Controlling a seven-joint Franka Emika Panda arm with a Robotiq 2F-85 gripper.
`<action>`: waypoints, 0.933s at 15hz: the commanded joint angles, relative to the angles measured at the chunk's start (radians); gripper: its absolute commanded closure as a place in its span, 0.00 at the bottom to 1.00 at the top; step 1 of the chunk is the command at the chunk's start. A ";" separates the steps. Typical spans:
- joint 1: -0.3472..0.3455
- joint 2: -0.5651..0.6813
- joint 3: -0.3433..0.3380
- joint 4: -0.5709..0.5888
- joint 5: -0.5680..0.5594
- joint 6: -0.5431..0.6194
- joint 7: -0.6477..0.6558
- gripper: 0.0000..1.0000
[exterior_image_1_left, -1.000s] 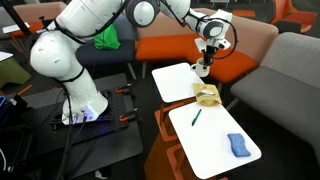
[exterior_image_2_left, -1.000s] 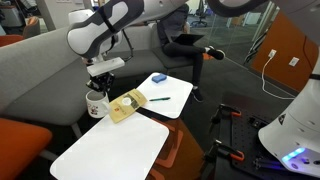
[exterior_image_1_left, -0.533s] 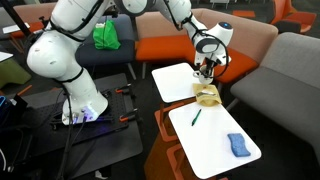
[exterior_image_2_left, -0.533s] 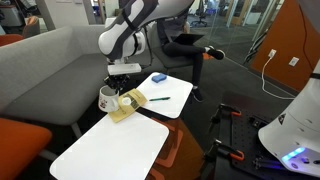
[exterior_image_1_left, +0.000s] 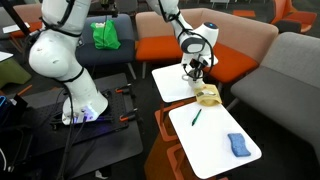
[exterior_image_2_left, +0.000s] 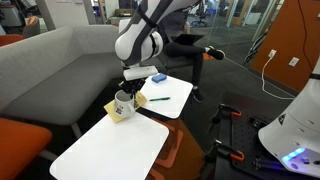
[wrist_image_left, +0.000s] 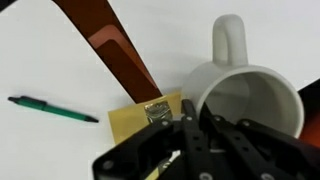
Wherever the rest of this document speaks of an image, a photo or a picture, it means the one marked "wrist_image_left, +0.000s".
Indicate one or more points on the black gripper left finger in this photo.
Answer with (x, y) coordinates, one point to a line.
(160, 140)

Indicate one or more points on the green pen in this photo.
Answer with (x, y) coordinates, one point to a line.
(50, 108)

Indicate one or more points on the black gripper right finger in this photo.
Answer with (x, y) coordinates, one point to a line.
(253, 146)

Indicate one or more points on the white printed ceramic mug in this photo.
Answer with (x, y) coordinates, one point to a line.
(246, 96)

